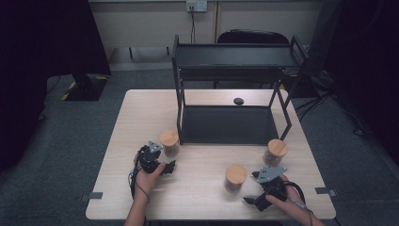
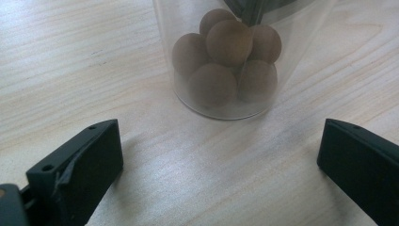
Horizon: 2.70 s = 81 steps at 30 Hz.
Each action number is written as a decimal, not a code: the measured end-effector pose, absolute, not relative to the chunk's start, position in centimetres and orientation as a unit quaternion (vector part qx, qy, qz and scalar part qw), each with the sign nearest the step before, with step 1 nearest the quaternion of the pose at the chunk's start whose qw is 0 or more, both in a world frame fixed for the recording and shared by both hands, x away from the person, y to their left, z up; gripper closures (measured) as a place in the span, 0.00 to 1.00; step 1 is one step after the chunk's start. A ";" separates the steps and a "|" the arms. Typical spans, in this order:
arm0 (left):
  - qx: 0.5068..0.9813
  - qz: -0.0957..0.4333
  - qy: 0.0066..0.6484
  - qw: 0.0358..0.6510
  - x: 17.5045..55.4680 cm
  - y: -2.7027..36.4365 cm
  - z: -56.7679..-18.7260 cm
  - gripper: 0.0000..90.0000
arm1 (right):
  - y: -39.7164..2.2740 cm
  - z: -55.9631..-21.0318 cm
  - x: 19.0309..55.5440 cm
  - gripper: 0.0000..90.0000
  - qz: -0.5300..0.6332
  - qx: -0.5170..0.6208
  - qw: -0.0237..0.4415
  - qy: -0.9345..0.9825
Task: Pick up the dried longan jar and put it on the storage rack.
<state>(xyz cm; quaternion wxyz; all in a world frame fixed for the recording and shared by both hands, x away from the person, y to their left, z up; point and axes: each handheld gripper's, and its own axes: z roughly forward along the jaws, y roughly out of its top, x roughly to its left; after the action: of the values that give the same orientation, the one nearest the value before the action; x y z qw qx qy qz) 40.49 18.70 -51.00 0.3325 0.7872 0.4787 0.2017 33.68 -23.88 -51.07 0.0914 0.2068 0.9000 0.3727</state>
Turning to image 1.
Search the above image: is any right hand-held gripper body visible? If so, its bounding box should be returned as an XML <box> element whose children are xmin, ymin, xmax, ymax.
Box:
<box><xmin>254</xmin><ymin>167</ymin><xmax>288</xmax><ymax>206</ymax></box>

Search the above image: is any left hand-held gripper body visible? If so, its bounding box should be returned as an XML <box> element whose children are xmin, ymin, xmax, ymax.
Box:
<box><xmin>136</xmin><ymin>140</ymin><xmax>165</xmax><ymax>174</ymax></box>

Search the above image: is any glass jar with wooden lid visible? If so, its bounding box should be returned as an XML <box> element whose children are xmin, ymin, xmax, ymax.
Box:
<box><xmin>262</xmin><ymin>138</ymin><xmax>289</xmax><ymax>168</ymax></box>
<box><xmin>159</xmin><ymin>130</ymin><xmax>182</xmax><ymax>158</ymax></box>
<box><xmin>224</xmin><ymin>163</ymin><xmax>248</xmax><ymax>193</ymax></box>

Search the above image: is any black two-tier metal shelf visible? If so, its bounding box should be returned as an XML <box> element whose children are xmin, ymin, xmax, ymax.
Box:
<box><xmin>171</xmin><ymin>33</ymin><xmax>311</xmax><ymax>146</ymax></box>

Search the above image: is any person's right hand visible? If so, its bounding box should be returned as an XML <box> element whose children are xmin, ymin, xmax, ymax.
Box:
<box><xmin>265</xmin><ymin>174</ymin><xmax>311</xmax><ymax>221</ymax></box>

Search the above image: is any person's left hand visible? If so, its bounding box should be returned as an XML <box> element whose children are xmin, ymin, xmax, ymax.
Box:
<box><xmin>133</xmin><ymin>155</ymin><xmax>167</xmax><ymax>202</ymax></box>

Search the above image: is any black stand base striped tape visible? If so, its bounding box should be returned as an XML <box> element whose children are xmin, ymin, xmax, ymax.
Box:
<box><xmin>60</xmin><ymin>73</ymin><xmax>110</xmax><ymax>103</ymax></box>

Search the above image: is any black chair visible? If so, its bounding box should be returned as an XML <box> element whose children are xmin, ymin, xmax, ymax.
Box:
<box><xmin>213</xmin><ymin>28</ymin><xmax>291</xmax><ymax>89</ymax></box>

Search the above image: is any black curtain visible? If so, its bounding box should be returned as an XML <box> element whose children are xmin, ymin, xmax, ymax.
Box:
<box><xmin>0</xmin><ymin>0</ymin><xmax>112</xmax><ymax>173</ymax></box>

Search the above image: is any dark curtain with stands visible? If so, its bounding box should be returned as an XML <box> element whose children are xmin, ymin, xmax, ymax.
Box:
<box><xmin>300</xmin><ymin>0</ymin><xmax>399</xmax><ymax>166</ymax></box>

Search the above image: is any right hand-held gripper cable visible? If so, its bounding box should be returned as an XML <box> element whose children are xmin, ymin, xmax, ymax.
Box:
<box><xmin>281</xmin><ymin>180</ymin><xmax>314</xmax><ymax>226</ymax></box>

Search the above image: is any hand-held gripper cable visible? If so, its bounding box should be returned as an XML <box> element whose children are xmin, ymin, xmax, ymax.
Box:
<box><xmin>127</xmin><ymin>150</ymin><xmax>152</xmax><ymax>204</ymax></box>
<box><xmin>281</xmin><ymin>180</ymin><xmax>314</xmax><ymax>226</ymax></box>

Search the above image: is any left hand-held gripper cable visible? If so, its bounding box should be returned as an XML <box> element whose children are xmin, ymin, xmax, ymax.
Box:
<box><xmin>127</xmin><ymin>150</ymin><xmax>152</xmax><ymax>204</ymax></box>

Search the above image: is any black floor cable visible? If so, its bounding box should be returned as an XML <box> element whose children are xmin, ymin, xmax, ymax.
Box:
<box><xmin>294</xmin><ymin>90</ymin><xmax>334</xmax><ymax>122</ymax></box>

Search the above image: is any black socket cable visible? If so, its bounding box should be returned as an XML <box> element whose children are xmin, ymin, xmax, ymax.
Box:
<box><xmin>189</xmin><ymin>8</ymin><xmax>198</xmax><ymax>44</ymax></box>

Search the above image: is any white wall socket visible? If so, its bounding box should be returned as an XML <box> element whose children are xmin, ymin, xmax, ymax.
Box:
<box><xmin>185</xmin><ymin>0</ymin><xmax>209</xmax><ymax>13</ymax></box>

